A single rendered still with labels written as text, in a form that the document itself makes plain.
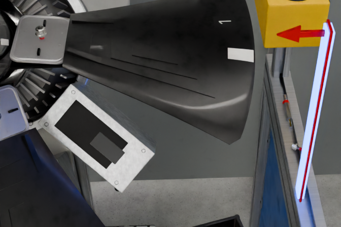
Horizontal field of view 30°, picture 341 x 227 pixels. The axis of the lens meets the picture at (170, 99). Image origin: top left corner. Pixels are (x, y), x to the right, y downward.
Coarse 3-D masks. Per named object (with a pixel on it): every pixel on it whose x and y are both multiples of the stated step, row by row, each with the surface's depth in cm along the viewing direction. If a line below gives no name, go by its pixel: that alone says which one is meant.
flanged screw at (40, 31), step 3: (36, 27) 76; (39, 27) 76; (42, 27) 76; (36, 30) 76; (39, 30) 76; (42, 30) 76; (45, 30) 77; (36, 33) 76; (39, 33) 76; (42, 33) 76; (45, 33) 76; (39, 36) 76; (42, 36) 77; (42, 39) 77
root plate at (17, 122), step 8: (0, 88) 80; (8, 88) 80; (0, 96) 79; (8, 96) 80; (16, 96) 81; (0, 104) 79; (8, 104) 80; (16, 104) 81; (0, 112) 79; (8, 112) 80; (16, 112) 80; (0, 120) 78; (8, 120) 79; (16, 120) 80; (24, 120) 81; (0, 128) 78; (8, 128) 79; (16, 128) 80; (24, 128) 81; (0, 136) 78; (8, 136) 79
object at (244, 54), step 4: (228, 48) 78; (232, 48) 78; (228, 52) 78; (232, 52) 78; (236, 52) 78; (240, 52) 78; (244, 52) 78; (248, 52) 78; (252, 52) 78; (228, 56) 77; (232, 56) 77; (236, 56) 77; (240, 56) 77; (244, 56) 78; (248, 56) 78; (252, 56) 78; (244, 60) 77; (248, 60) 77; (252, 60) 77
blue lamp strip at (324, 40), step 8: (328, 32) 76; (320, 48) 80; (320, 56) 80; (320, 64) 80; (320, 72) 80; (320, 80) 81; (312, 96) 85; (312, 104) 85; (312, 112) 86; (312, 120) 86; (304, 136) 91; (304, 144) 91; (304, 152) 92; (304, 160) 92; (304, 168) 93; (296, 184) 99; (296, 192) 99
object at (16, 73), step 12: (0, 0) 81; (0, 12) 77; (12, 12) 81; (0, 24) 73; (12, 24) 81; (0, 36) 72; (12, 36) 77; (0, 48) 71; (0, 60) 72; (0, 72) 75; (12, 72) 82; (24, 72) 82; (0, 84) 82; (12, 84) 82
